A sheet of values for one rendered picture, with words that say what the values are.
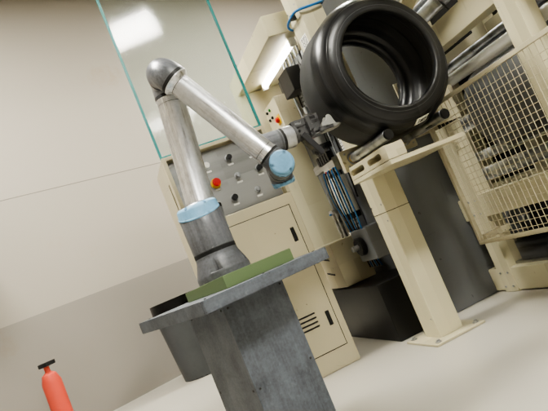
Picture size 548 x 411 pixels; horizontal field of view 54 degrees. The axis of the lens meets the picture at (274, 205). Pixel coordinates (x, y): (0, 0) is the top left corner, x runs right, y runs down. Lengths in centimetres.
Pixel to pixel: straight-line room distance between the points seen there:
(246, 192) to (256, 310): 107
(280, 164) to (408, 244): 87
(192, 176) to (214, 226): 29
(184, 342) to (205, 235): 242
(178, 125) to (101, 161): 292
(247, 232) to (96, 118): 277
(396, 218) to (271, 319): 96
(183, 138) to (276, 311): 74
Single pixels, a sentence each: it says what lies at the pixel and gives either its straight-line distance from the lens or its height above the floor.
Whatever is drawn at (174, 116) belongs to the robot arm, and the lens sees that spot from 209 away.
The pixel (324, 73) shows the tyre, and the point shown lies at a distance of 218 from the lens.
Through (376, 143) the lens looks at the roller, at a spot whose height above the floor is 89.
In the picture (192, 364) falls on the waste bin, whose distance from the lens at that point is 419.
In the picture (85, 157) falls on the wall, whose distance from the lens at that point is 493.
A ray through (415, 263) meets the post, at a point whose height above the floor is 35.
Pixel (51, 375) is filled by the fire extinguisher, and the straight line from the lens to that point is 409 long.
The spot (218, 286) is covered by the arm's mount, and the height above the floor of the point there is 62.
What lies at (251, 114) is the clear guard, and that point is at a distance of 282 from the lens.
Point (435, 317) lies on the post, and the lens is 256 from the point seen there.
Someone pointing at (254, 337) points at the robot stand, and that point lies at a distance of 174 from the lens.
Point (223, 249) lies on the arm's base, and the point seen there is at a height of 72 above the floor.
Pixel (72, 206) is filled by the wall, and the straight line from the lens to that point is 475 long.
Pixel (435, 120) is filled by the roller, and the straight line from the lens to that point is 235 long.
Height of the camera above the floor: 65
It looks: 5 degrees up
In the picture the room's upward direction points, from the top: 23 degrees counter-clockwise
